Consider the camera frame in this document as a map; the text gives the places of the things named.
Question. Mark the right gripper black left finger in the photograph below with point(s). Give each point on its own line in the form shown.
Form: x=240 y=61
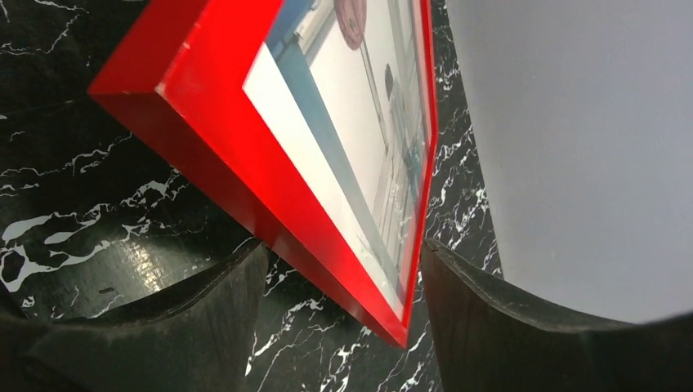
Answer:
x=195 y=335

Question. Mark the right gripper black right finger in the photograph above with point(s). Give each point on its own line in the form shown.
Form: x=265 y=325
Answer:
x=490 y=335

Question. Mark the red picture frame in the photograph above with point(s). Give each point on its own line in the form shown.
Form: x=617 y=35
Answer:
x=176 y=81

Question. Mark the lantern photo in frame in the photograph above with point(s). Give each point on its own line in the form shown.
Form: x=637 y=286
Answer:
x=340 y=84

